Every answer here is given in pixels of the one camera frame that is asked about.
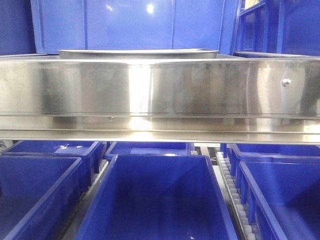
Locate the shelf rail screw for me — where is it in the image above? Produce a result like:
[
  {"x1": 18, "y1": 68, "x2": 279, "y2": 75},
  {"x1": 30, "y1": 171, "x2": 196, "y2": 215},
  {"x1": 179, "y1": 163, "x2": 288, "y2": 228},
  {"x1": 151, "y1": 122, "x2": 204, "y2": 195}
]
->
[{"x1": 281, "y1": 78, "x2": 292, "y2": 87}]

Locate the blue bin lower right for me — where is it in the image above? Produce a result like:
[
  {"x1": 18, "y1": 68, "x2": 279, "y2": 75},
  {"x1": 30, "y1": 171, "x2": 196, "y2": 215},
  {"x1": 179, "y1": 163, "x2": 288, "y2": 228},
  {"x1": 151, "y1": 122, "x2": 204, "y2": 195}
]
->
[{"x1": 239, "y1": 161, "x2": 320, "y2": 240}]

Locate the blue bin lower centre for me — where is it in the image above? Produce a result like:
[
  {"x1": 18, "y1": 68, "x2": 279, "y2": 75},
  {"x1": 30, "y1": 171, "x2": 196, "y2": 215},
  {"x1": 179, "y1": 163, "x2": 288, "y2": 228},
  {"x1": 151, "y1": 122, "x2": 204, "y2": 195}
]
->
[{"x1": 75, "y1": 154, "x2": 237, "y2": 240}]

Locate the stainless steel shelf rail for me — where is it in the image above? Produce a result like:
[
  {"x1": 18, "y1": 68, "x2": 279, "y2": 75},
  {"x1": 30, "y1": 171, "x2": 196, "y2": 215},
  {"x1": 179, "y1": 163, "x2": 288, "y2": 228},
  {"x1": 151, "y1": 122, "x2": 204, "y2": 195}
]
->
[{"x1": 0, "y1": 57, "x2": 320, "y2": 144}]

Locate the lower white roller track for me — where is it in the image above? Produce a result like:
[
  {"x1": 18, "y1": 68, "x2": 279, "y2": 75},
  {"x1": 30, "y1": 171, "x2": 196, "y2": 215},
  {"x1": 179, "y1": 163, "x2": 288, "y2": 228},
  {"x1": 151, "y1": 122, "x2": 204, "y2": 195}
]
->
[{"x1": 216, "y1": 152, "x2": 257, "y2": 240}]

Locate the large blue bin behind tray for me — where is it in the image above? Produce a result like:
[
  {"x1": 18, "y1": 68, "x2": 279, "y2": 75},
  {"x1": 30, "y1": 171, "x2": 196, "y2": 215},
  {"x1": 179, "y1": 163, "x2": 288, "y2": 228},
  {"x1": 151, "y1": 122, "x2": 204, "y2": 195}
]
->
[{"x1": 30, "y1": 0, "x2": 239, "y2": 54}]

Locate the blue bin lower left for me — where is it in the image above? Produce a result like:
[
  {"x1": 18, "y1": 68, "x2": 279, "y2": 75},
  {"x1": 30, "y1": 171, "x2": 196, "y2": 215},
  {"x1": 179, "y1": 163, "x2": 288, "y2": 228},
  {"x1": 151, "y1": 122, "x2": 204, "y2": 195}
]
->
[{"x1": 0, "y1": 155, "x2": 82, "y2": 240}]

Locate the silver metal tray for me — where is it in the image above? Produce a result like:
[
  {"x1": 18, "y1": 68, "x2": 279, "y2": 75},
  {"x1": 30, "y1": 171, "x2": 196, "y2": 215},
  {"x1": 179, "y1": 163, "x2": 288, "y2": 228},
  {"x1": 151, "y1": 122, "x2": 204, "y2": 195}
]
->
[{"x1": 58, "y1": 48, "x2": 220, "y2": 60}]

